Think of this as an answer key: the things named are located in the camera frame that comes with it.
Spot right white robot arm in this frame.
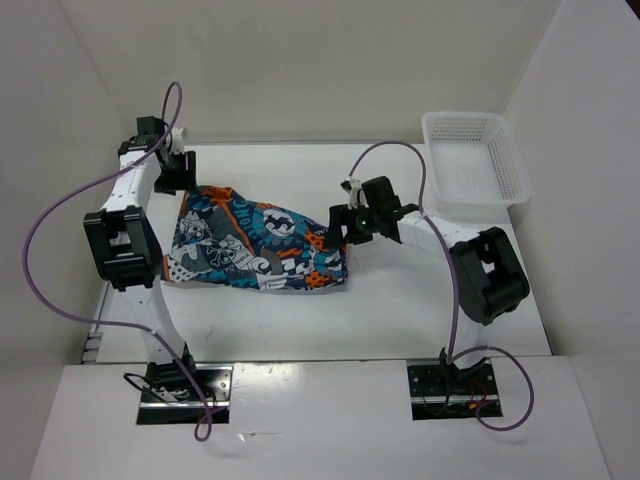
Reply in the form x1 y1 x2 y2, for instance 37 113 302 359
326 176 530 393

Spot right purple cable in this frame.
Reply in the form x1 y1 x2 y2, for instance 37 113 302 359
347 141 535 431

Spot colourful patterned shorts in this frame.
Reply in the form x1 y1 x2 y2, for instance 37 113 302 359
162 186 348 291

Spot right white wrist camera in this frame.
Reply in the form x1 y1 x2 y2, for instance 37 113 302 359
340 177 366 209

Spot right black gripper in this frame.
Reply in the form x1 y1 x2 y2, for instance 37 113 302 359
323 201 381 248

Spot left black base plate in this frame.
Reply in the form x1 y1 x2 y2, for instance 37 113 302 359
125 364 233 426

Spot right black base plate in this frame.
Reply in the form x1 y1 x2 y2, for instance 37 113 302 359
407 362 503 421

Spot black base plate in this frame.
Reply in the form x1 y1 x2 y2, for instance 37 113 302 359
407 362 503 421
125 364 233 426

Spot white plastic basket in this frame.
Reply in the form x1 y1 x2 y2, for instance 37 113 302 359
421 111 532 216

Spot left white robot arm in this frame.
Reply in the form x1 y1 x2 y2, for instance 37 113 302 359
83 116 200 401

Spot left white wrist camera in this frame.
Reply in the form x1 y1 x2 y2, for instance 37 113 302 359
166 127 188 154

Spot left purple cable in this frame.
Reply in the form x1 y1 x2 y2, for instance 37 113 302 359
23 81 232 442

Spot purple cable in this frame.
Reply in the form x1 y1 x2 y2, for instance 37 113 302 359
23 81 232 442
347 141 535 431

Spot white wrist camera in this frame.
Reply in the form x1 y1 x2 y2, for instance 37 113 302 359
166 127 188 154
340 177 366 209

